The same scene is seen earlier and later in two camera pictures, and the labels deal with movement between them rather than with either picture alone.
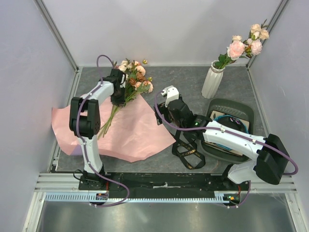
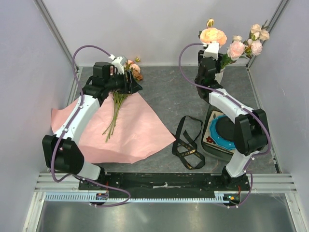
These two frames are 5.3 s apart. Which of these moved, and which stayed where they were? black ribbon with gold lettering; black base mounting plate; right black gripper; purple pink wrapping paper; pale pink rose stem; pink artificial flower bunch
Moved: right black gripper; pink artificial flower bunch
Stayed: black ribbon with gold lettering; black base mounting plate; purple pink wrapping paper; pale pink rose stem
